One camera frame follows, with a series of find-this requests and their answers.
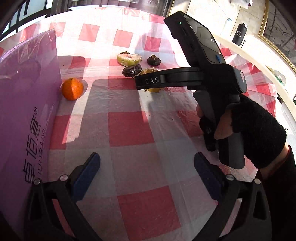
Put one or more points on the black finger of the right gripper das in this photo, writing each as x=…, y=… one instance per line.
x=175, y=77

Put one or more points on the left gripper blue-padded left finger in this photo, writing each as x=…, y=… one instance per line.
x=53, y=213

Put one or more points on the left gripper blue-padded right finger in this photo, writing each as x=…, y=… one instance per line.
x=242, y=212

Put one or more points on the yellow fruit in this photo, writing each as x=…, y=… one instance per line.
x=150, y=70

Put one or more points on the halved yellow-green apple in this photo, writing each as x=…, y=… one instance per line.
x=127, y=59

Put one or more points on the orange tangerine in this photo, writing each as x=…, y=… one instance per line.
x=72, y=89

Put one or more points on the right hand in black glove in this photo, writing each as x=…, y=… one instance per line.
x=264, y=139

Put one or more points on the dark mangosteen right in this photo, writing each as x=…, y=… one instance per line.
x=153, y=60

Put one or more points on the dark mangosteen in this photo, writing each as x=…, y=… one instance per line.
x=153, y=60
x=132, y=71

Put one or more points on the dark mangosteen left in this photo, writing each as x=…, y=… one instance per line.
x=132, y=71

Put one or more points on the black thermos bottle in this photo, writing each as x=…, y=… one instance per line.
x=240, y=34

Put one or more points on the gold framed picture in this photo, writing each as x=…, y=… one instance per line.
x=277, y=34

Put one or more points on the red white checkered tablecloth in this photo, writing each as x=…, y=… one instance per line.
x=147, y=187

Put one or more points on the purple cardboard box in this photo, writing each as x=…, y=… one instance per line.
x=30, y=95

